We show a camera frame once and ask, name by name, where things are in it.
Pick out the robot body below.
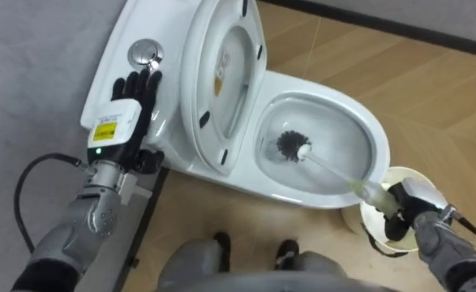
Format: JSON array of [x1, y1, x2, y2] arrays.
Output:
[[152, 271, 401, 292]]

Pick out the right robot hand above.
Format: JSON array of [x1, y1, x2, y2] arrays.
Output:
[[383, 177, 454, 243]]

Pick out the white brush stand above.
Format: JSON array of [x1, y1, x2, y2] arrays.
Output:
[[361, 200, 419, 251]]

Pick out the white black-bristle toilet brush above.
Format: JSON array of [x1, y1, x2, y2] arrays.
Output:
[[276, 129, 403, 220]]

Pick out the white toilet seat lid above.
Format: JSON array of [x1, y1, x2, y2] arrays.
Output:
[[179, 0, 268, 176]]

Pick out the robot legs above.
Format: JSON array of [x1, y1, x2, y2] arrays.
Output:
[[156, 231, 348, 287]]

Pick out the white ceramic toilet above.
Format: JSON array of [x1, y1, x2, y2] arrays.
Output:
[[79, 0, 392, 210]]

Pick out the cream round bin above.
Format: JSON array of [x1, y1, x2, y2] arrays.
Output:
[[341, 165, 440, 259]]

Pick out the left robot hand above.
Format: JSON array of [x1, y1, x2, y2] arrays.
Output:
[[86, 69, 166, 175]]

